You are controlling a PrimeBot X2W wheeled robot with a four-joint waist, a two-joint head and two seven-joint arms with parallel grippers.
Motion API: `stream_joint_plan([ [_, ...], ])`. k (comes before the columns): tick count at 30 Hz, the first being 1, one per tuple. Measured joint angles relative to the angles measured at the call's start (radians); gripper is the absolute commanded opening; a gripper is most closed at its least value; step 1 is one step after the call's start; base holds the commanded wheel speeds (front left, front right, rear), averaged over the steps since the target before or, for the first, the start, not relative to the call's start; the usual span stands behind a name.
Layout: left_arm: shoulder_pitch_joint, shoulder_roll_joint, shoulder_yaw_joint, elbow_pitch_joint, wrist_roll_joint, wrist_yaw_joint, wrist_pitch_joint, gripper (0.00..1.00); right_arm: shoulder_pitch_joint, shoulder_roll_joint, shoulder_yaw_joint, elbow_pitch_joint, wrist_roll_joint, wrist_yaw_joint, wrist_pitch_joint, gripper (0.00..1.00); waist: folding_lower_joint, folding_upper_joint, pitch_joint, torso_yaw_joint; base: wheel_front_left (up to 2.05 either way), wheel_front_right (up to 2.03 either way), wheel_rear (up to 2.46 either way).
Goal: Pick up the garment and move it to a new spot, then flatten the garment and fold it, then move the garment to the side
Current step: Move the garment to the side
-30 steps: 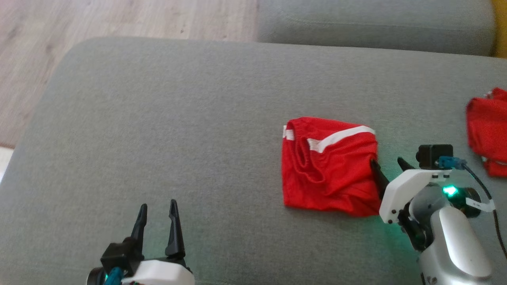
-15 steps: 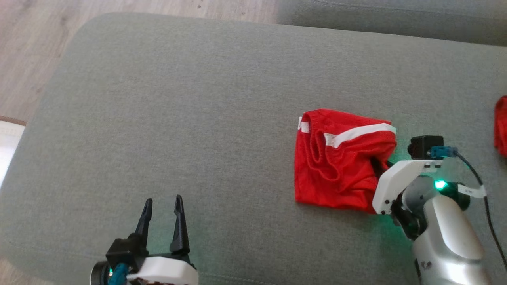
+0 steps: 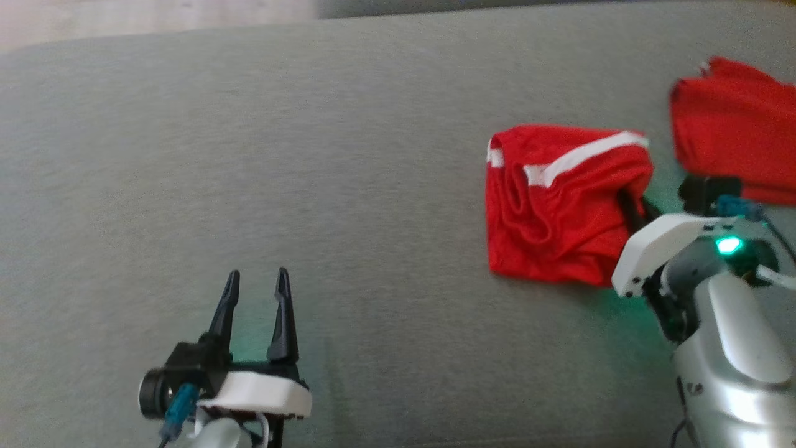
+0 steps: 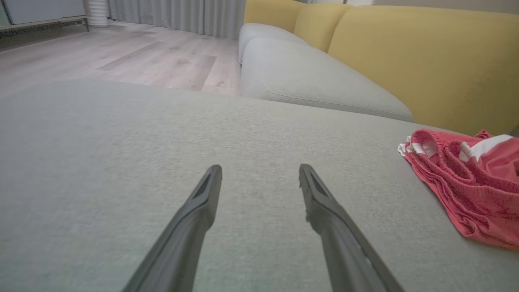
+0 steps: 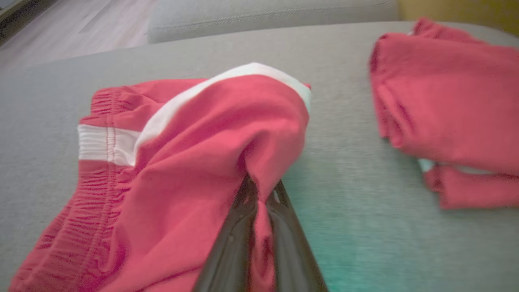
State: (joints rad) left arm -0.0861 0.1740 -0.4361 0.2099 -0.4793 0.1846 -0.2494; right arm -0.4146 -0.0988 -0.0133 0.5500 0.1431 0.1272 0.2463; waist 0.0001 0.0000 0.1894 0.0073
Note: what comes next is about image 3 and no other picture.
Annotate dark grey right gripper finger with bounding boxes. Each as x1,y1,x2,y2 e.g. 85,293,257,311
618,190,649,235

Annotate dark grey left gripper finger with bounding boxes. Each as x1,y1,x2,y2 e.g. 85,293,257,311
208,269,241,350
267,268,300,365

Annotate red garment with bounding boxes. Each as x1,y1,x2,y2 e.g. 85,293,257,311
669,56,796,207

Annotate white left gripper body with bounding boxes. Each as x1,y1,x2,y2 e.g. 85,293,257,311
198,360,312,421

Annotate grey fabric sofa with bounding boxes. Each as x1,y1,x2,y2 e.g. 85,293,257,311
0,0,796,448

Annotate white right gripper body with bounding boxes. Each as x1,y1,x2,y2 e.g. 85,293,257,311
611,213,757,299

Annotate cable with teal connector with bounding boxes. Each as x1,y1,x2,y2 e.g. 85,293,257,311
159,383,200,448
715,194,796,262

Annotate red and white shirt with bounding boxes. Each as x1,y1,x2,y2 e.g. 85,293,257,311
485,124,655,288

